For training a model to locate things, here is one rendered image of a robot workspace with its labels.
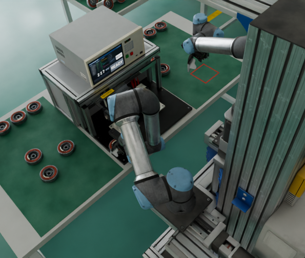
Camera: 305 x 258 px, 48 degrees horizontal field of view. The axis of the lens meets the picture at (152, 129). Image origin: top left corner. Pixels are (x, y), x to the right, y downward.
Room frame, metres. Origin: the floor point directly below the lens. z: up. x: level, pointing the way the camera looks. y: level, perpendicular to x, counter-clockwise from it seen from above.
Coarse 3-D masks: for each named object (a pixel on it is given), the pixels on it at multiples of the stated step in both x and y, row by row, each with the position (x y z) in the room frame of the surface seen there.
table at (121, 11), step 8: (64, 0) 3.46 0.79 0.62; (72, 0) 3.21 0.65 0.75; (80, 0) 3.18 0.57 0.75; (88, 0) 3.01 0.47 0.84; (96, 0) 3.05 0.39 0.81; (104, 0) 2.96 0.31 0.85; (120, 0) 3.04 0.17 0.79; (128, 0) 3.09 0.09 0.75; (136, 0) 3.07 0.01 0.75; (144, 0) 3.09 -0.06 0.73; (64, 8) 3.45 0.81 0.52; (80, 8) 3.10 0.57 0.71; (88, 8) 3.02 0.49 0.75; (112, 8) 2.98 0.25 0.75; (120, 8) 2.96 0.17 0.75; (128, 8) 2.96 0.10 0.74
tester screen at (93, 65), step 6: (120, 48) 1.68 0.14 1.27; (108, 54) 1.63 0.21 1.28; (114, 54) 1.65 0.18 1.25; (96, 60) 1.57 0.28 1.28; (102, 60) 1.59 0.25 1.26; (108, 60) 1.62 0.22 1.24; (90, 66) 1.54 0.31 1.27; (96, 66) 1.57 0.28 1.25; (102, 66) 1.59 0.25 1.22; (108, 66) 1.61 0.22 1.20; (120, 66) 1.67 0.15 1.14; (96, 72) 1.56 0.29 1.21; (96, 78) 1.55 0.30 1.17; (102, 78) 1.58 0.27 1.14
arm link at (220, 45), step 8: (200, 32) 1.46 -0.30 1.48; (192, 40) 1.40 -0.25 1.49; (200, 40) 1.35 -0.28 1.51; (208, 40) 1.31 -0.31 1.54; (216, 40) 1.27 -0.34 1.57; (224, 40) 1.24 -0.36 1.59; (232, 40) 1.20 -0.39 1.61; (240, 40) 1.16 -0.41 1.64; (184, 48) 1.40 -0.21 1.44; (192, 48) 1.36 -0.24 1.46; (200, 48) 1.33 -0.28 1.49; (208, 48) 1.29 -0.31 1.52; (216, 48) 1.24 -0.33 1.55; (224, 48) 1.21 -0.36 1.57; (232, 48) 1.16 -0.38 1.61; (240, 48) 1.13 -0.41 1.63; (240, 56) 1.12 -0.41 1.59
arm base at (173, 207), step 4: (192, 196) 0.74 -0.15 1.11; (188, 200) 0.71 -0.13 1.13; (192, 200) 0.72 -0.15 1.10; (168, 204) 0.73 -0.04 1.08; (172, 204) 0.71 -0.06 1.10; (176, 204) 0.71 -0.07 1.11; (180, 204) 0.70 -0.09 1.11; (184, 204) 0.70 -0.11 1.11; (188, 204) 0.70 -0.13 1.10; (192, 204) 0.71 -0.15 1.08; (168, 208) 0.72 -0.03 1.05; (172, 208) 0.70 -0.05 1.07; (176, 208) 0.70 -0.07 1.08; (180, 208) 0.70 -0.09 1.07; (184, 208) 0.69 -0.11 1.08; (188, 208) 0.69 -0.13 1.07; (192, 208) 0.70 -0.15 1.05; (172, 212) 0.70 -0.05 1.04; (176, 212) 0.69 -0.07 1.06; (180, 212) 0.69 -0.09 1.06; (184, 212) 0.68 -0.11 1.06; (188, 212) 0.69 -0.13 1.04
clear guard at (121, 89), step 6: (114, 84) 1.59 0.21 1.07; (120, 84) 1.58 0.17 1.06; (126, 84) 1.58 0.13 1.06; (108, 90) 1.54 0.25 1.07; (114, 90) 1.54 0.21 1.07; (120, 90) 1.53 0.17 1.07; (126, 90) 1.53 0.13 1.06; (96, 96) 1.50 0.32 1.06; (108, 96) 1.49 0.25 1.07; (96, 102) 1.45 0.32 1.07; (102, 102) 1.44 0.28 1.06; (102, 108) 1.40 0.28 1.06; (108, 108) 1.39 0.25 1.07; (108, 114) 1.34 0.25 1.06
